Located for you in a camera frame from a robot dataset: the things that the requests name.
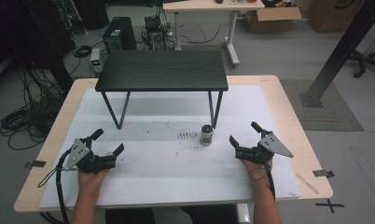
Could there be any grey bench power supply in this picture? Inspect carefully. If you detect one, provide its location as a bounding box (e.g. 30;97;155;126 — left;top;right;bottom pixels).
90;48;104;77

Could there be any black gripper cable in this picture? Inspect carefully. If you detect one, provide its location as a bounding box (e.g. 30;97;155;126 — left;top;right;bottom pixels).
36;148;74;224
249;164;277;201

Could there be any black metal post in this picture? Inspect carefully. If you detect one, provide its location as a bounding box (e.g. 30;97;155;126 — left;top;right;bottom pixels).
299;0;375;109

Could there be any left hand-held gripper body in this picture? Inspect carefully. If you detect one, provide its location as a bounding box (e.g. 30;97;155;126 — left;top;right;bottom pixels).
64;136;118;175

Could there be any large cardboard box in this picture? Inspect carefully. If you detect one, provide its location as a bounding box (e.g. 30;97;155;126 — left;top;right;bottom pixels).
306;0;366;35

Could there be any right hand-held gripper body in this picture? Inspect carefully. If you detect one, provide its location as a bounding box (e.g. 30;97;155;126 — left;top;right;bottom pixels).
234;130;295;166

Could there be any white table leg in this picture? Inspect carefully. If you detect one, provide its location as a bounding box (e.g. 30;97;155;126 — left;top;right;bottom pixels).
236;203;252;224

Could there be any open cardboard box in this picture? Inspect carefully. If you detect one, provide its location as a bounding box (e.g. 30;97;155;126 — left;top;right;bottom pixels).
243;7;303;34

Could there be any tangle of black cables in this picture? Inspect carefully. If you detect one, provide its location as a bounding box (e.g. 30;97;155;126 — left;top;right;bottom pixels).
0;66;68;151

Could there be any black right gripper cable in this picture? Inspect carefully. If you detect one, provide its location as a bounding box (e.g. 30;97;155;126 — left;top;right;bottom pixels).
249;164;277;201

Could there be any white desk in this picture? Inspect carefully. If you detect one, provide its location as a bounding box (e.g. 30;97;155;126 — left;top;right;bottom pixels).
162;0;266;68

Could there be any person's right hand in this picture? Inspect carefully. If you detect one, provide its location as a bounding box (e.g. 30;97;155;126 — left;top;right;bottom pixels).
239;158;273;191

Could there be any black shelf with metal legs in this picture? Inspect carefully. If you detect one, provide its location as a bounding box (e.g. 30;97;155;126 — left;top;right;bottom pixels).
94;49;229;131

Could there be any black office chair base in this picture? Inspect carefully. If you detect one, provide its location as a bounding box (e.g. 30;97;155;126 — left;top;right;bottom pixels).
347;49;375;79

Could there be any coiled black cable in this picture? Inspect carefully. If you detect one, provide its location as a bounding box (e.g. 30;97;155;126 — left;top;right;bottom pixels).
72;45;93;59

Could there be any black computer tower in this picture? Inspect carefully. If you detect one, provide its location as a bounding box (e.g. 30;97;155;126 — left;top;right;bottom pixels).
102;16;138;53

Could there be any person's left hand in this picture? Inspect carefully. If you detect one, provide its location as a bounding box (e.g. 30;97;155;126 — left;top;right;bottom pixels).
77;167;111;203

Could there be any white table mat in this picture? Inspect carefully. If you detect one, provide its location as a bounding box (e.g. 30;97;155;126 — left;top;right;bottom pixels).
38;84;302;210

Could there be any black tape cross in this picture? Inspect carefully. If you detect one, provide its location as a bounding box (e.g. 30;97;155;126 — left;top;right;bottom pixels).
314;199;346;215

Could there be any black tape strip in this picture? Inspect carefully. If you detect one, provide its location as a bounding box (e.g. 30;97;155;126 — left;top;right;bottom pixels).
312;169;336;179
23;160;48;170

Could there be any silver metal can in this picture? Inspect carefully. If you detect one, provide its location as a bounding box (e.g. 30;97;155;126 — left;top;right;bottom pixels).
200;124;215;147

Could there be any black electronics device with wires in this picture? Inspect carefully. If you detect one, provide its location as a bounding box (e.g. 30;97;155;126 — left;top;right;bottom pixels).
141;15;167;51

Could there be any black curtain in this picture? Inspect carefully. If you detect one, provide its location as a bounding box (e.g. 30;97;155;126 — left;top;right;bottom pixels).
0;0;76;94

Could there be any grey floor mat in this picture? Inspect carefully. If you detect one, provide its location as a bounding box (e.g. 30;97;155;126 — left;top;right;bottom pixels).
280;78;365;133

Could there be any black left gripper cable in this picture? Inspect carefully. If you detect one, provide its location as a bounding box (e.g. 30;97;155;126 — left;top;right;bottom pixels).
36;148;74;224

